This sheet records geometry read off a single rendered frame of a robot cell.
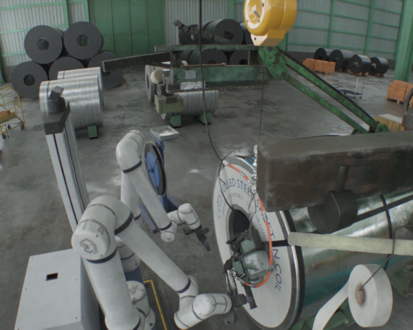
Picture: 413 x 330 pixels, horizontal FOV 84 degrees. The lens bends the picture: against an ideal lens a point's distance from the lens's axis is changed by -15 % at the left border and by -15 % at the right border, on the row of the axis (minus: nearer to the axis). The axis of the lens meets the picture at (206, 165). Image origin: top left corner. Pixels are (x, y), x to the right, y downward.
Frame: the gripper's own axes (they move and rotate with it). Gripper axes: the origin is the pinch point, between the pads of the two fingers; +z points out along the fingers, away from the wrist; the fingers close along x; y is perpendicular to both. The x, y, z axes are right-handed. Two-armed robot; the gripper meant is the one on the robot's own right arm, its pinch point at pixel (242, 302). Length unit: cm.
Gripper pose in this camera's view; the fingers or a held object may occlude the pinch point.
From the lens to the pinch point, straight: 140.9
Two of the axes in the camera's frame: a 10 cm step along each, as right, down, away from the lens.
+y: -2.4, -7.7, 5.9
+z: 5.9, 3.7, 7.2
